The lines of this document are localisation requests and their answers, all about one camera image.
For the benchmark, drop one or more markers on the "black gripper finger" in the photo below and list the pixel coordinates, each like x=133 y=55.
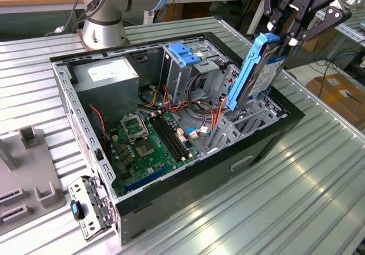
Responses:
x=339 y=15
x=269 y=4

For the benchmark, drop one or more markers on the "hard disk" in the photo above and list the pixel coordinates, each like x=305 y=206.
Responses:
x=258 y=76

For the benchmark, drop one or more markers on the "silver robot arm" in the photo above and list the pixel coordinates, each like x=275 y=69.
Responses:
x=99 y=29

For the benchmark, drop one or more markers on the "metal disk bay cage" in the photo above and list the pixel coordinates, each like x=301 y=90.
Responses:
x=226 y=136

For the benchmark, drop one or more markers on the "metal slat side table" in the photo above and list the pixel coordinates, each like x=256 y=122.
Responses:
x=357 y=28

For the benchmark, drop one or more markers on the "cardboard box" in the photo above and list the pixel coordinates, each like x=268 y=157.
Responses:
x=336 y=95

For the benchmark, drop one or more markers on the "blue drive cage latch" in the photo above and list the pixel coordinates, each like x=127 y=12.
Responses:
x=182 y=54

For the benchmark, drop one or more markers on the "metal optical drive cage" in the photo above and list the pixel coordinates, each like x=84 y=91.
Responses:
x=176 y=78

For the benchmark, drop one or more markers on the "black RAM slot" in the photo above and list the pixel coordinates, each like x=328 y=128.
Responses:
x=172 y=137
x=176 y=135
x=168 y=139
x=164 y=141

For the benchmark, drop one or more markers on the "grey power supply unit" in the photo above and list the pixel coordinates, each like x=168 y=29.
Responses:
x=108 y=95

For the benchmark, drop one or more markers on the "green motherboard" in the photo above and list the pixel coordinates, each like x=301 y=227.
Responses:
x=159 y=158

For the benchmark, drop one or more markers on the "CPU socket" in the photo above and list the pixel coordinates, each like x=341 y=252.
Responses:
x=145 y=149

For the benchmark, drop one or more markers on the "black open PC case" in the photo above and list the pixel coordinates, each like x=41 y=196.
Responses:
x=199 y=186

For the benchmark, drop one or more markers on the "black case fan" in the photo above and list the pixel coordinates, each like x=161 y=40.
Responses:
x=97 y=123

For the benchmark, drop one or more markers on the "blue expansion slot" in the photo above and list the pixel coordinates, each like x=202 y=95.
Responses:
x=146 y=179

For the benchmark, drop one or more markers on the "grey parts rack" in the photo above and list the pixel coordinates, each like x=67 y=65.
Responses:
x=31 y=166

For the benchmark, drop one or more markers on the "metal card retention bracket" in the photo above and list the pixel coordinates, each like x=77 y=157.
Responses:
x=78 y=188

